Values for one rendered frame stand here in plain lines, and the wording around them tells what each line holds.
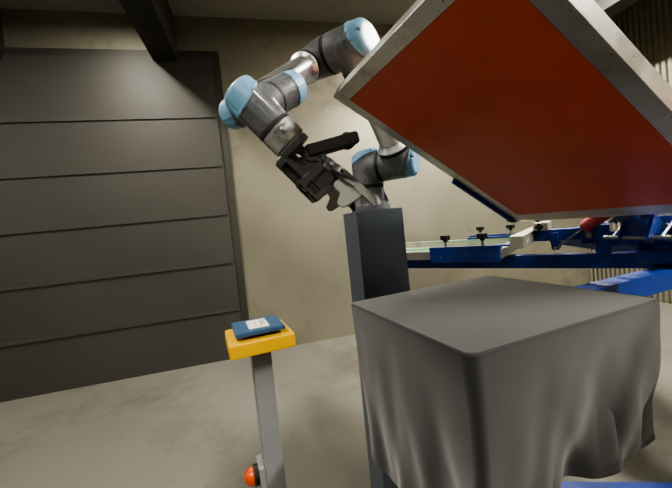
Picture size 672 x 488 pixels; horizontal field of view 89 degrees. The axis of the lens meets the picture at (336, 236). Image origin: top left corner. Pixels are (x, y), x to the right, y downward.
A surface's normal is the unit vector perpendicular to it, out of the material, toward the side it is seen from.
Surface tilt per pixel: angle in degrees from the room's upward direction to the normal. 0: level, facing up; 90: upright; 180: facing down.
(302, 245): 90
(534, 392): 93
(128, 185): 90
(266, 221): 90
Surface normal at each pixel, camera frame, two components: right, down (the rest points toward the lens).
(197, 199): 0.24, 0.01
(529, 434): 0.50, 0.01
